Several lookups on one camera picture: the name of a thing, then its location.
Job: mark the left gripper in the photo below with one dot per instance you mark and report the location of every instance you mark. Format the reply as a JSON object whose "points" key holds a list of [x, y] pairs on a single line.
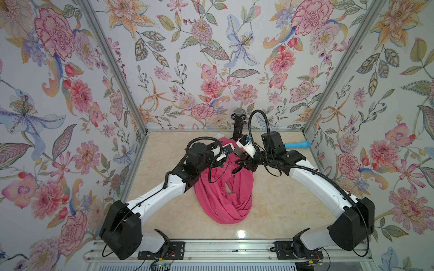
{"points": [[218, 163]]}

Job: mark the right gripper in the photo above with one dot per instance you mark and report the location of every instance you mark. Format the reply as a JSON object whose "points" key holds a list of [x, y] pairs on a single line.
{"points": [[248, 160]]}

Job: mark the pink trousers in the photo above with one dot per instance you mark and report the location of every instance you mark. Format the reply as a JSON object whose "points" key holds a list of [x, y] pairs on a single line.
{"points": [[228, 198]]}

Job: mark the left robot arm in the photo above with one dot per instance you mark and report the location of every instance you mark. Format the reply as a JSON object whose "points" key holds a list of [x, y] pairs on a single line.
{"points": [[122, 229]]}

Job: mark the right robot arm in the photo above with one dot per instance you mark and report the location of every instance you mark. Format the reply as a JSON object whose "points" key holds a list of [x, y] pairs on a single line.
{"points": [[354, 217]]}

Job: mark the black microphone on tripod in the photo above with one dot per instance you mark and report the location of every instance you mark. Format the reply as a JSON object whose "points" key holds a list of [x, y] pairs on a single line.
{"points": [[239, 118]]}

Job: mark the light blue cylinder tool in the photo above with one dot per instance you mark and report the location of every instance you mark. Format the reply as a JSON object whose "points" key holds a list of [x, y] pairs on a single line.
{"points": [[298, 145]]}

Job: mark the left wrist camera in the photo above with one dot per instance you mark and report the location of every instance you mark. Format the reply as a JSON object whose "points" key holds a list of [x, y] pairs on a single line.
{"points": [[226, 151]]}

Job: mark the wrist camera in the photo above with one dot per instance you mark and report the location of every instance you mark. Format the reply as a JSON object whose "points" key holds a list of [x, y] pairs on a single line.
{"points": [[245, 143], [226, 151]]}

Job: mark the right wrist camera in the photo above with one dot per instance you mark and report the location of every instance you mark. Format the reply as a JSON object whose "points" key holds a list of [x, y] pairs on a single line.
{"points": [[245, 143]]}

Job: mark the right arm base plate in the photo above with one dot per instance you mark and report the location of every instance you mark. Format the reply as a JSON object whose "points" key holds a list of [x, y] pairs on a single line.
{"points": [[289, 250]]}

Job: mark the aluminium mounting rail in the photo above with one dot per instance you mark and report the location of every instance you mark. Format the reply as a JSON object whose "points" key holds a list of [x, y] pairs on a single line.
{"points": [[229, 250]]}

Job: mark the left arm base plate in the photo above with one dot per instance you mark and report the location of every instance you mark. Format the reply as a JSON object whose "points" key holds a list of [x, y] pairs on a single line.
{"points": [[172, 250]]}

